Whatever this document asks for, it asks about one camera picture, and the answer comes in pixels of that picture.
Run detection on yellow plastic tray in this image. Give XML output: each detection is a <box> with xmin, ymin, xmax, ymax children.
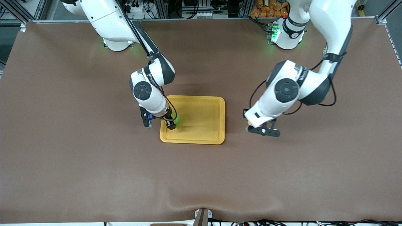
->
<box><xmin>160</xmin><ymin>95</ymin><xmax>226</xmax><ymax>145</ymax></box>

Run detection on brown table mat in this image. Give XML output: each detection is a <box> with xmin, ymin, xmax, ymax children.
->
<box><xmin>0</xmin><ymin>19</ymin><xmax>402</xmax><ymax>223</ymax></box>

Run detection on white power strip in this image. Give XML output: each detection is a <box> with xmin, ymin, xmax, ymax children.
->
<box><xmin>194</xmin><ymin>11</ymin><xmax>222</xmax><ymax>19</ymax></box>

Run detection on orange toy food pile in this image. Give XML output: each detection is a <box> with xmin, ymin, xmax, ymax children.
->
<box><xmin>250</xmin><ymin>0</ymin><xmax>289</xmax><ymax>18</ymax></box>

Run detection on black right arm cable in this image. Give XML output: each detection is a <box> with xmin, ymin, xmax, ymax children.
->
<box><xmin>115</xmin><ymin>0</ymin><xmax>178</xmax><ymax>121</ymax></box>

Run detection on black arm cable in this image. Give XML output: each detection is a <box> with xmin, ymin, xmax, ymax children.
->
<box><xmin>250</xmin><ymin>52</ymin><xmax>347</xmax><ymax>116</ymax></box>
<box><xmin>115</xmin><ymin>0</ymin><xmax>178</xmax><ymax>121</ymax></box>

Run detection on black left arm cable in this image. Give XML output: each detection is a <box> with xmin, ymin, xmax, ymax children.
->
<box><xmin>250</xmin><ymin>52</ymin><xmax>347</xmax><ymax>116</ymax></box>

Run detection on aluminium table edge rail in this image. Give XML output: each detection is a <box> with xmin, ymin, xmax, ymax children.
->
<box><xmin>31</xmin><ymin>18</ymin><xmax>270</xmax><ymax>23</ymax></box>

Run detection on black cable bundle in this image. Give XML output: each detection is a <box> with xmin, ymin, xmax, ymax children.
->
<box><xmin>122</xmin><ymin>0</ymin><xmax>168</xmax><ymax>19</ymax></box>

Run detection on black floor cables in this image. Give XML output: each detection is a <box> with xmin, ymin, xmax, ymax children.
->
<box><xmin>231</xmin><ymin>219</ymin><xmax>402</xmax><ymax>226</ymax></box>

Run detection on aluminium frame post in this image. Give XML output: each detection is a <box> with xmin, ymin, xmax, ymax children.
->
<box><xmin>375</xmin><ymin>5</ymin><xmax>402</xmax><ymax>25</ymax></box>
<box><xmin>0</xmin><ymin>0</ymin><xmax>30</xmax><ymax>32</ymax></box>

